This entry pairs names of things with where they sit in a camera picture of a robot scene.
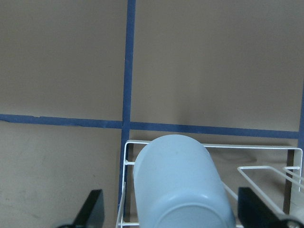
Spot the white wire cup rack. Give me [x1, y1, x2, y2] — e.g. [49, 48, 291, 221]
[117, 140, 304, 227]

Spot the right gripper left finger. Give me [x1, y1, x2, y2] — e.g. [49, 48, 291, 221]
[58, 189, 105, 228]

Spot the light blue plastic cup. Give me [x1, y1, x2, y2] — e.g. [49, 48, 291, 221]
[133, 134, 236, 228]

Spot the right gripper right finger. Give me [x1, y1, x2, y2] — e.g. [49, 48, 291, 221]
[237, 187, 304, 228]

